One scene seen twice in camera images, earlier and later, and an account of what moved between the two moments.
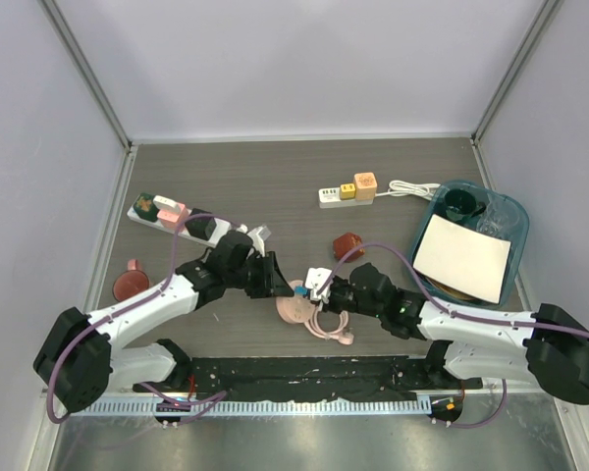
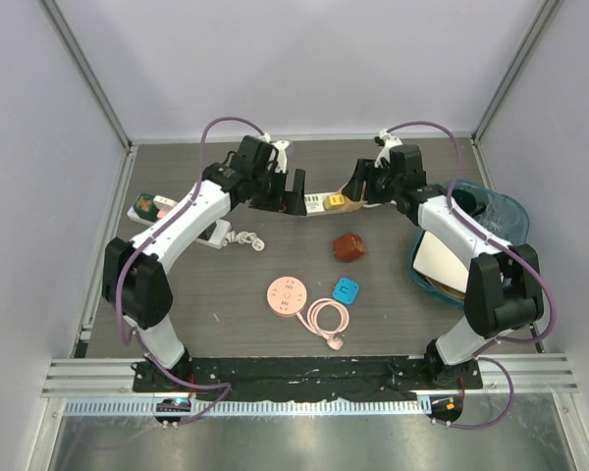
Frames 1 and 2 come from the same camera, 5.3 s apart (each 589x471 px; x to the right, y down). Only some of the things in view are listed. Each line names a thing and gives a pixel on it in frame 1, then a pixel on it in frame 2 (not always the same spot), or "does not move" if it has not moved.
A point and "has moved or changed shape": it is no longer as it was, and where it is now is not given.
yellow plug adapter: x=348 y=191 has moved or changed shape
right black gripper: x=330 y=304 to x=362 y=174
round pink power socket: x=295 y=309 has moved or changed shape
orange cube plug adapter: x=365 y=184 has moved or changed shape
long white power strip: x=223 y=225 does not move
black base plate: x=302 y=379 does not move
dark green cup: x=461 y=204 does not move
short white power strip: x=330 y=197 to x=315 y=204
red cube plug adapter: x=346 y=242 does not move
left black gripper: x=271 y=282 to x=294 y=203
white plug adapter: x=166 y=203 does not move
